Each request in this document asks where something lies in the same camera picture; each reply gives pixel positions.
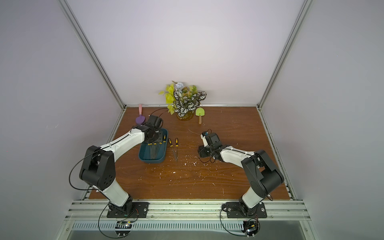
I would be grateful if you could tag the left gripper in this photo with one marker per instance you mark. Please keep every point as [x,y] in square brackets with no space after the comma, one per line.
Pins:
[161,138]

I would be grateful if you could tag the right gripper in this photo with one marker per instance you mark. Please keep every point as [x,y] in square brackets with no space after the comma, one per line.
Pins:
[203,150]

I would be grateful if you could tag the teal plastic storage box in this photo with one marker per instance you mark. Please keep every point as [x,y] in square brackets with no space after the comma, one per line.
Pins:
[155,153]

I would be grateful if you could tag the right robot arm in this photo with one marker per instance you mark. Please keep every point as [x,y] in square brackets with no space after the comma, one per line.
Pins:
[261,171]

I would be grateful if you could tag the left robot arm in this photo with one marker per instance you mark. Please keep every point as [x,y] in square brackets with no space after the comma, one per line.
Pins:
[99,170]

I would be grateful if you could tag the purple heart-shaped spatula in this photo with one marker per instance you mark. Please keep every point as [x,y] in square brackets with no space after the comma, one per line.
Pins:
[141,118]

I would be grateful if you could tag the potted plant in glass vase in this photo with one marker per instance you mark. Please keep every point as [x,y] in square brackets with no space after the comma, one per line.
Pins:
[183,100]

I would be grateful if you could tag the right controller board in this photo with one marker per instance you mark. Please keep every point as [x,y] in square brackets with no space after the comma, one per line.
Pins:
[251,228]

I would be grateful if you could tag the controller board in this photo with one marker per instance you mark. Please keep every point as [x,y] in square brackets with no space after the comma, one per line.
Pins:
[123,228]
[251,228]

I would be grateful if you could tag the left controller board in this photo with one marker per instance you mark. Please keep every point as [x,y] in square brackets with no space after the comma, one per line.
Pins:
[123,228]

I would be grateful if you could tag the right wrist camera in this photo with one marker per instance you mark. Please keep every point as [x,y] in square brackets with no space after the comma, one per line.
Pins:
[204,137]

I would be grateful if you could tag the green spatula wooden handle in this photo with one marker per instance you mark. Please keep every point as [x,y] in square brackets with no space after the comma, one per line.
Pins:
[200,112]

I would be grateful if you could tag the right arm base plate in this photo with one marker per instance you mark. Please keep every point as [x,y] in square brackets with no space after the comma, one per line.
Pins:
[236,210]

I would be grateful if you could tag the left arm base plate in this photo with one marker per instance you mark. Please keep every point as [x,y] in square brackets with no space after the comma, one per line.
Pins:
[129,210]

